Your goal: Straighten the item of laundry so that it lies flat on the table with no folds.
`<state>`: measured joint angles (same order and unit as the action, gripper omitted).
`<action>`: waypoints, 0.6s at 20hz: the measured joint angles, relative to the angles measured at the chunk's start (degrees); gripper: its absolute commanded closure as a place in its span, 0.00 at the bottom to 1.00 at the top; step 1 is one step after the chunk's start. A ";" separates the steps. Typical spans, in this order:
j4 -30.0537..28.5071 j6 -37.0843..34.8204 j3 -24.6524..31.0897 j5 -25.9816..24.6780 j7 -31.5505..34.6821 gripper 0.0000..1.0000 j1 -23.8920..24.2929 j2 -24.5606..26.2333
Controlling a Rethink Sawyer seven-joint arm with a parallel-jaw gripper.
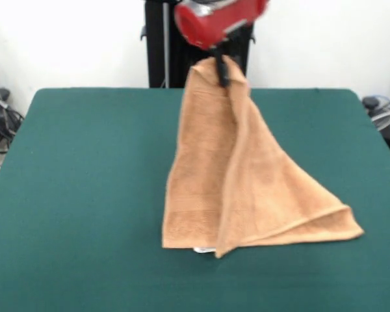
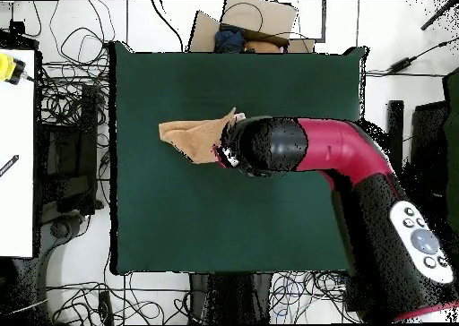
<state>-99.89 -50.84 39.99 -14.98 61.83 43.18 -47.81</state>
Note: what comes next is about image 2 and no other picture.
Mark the tan terry towel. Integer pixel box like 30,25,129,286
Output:
158,107,247,165

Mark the black flat box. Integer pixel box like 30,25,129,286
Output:
0,21,39,51

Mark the dark green fabric item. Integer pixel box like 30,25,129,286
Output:
442,67,459,234

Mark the dark green table cloth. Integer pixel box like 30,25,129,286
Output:
108,40,369,276

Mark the dark blue garment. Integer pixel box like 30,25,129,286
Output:
213,23,247,54

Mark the orange garment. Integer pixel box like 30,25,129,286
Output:
243,39,283,54

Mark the brown cardboard box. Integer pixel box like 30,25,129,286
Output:
187,0,316,54

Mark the black equipment rack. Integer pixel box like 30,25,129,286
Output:
35,84,100,216

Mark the grey swivel chair base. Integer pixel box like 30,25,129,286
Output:
35,212,87,270

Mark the black power strip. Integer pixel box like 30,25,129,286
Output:
97,290,115,326

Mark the white table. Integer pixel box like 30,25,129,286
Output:
0,48,36,258

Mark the black marker pen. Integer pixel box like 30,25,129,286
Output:
0,154,20,178

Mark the black panel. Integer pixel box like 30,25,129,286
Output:
403,99,450,198

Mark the yellow black power tool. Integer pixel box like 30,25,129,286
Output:
0,52,28,86

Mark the black tripod leg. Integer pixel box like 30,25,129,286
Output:
420,0,459,31

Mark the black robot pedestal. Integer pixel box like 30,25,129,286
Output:
188,272,273,325

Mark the black and blue cable tangle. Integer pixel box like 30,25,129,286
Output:
268,270,359,323

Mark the white board with black frame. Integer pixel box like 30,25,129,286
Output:
275,0,327,43

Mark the black upright post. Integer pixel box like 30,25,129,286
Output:
385,99,405,169

